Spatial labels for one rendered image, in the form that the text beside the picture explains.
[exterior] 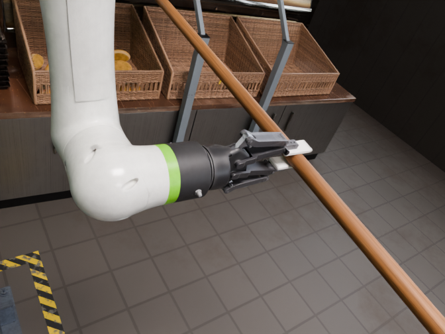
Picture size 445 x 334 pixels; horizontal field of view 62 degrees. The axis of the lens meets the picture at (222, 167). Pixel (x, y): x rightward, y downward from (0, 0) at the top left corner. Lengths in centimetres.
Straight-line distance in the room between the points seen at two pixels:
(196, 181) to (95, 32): 24
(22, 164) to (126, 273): 67
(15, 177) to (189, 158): 140
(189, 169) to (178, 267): 136
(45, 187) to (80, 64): 144
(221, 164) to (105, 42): 24
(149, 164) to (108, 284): 130
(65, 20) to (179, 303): 144
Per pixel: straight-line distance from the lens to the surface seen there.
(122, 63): 196
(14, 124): 170
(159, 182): 52
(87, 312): 172
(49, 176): 190
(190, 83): 173
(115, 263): 184
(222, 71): 88
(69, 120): 58
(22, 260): 187
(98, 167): 50
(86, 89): 55
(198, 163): 55
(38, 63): 191
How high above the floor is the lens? 152
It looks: 38 degrees down
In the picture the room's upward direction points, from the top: 20 degrees clockwise
